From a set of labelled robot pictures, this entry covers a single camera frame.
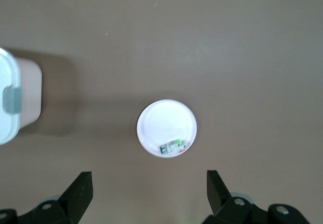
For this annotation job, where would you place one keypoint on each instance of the white lidded storage box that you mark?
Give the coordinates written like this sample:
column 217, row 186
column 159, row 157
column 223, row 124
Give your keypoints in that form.
column 27, row 95

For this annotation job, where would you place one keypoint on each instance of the pale pink round plate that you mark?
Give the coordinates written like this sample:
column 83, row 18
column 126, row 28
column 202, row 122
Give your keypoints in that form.
column 166, row 123

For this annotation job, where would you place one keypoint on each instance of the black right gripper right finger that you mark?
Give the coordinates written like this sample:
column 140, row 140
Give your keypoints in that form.
column 219, row 198

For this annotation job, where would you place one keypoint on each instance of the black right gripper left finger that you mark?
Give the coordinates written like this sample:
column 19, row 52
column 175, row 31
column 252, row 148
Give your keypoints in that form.
column 75, row 196

